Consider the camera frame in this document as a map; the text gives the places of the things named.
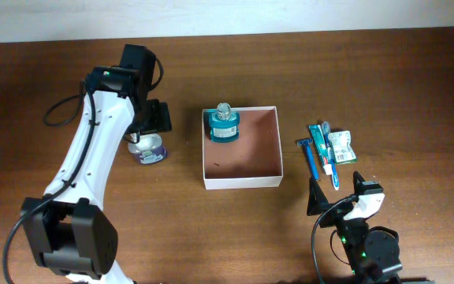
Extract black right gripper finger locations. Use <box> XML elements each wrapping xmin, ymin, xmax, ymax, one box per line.
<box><xmin>353</xmin><ymin>171</ymin><xmax>365</xmax><ymax>196</ymax></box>
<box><xmin>307</xmin><ymin>177</ymin><xmax>329</xmax><ymax>216</ymax></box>

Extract purple pump soap bottle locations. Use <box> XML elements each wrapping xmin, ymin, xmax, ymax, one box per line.
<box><xmin>128</xmin><ymin>133</ymin><xmax>167</xmax><ymax>165</ymax></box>

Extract blue disposable razor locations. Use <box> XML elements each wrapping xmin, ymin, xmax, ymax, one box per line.
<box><xmin>296</xmin><ymin>138</ymin><xmax>319</xmax><ymax>181</ymax></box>

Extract teal mouthwash bottle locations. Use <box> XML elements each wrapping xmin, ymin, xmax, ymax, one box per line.
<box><xmin>207</xmin><ymin>103</ymin><xmax>240</xmax><ymax>143</ymax></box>

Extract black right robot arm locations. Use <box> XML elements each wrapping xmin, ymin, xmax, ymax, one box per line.
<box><xmin>307</xmin><ymin>171</ymin><xmax>403</xmax><ymax>283</ymax></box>

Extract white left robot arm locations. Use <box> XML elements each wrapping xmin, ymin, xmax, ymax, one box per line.
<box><xmin>2</xmin><ymin>44</ymin><xmax>172</xmax><ymax>283</ymax></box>

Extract white green soap packet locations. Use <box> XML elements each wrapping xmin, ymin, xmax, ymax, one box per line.
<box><xmin>327</xmin><ymin>130</ymin><xmax>357</xmax><ymax>164</ymax></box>

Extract green toothpaste tube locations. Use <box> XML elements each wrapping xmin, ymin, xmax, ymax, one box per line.
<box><xmin>308</xmin><ymin>125</ymin><xmax>333</xmax><ymax>175</ymax></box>

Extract blue white toothbrush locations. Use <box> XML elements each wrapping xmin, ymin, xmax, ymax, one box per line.
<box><xmin>322</xmin><ymin>121</ymin><xmax>340</xmax><ymax>191</ymax></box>

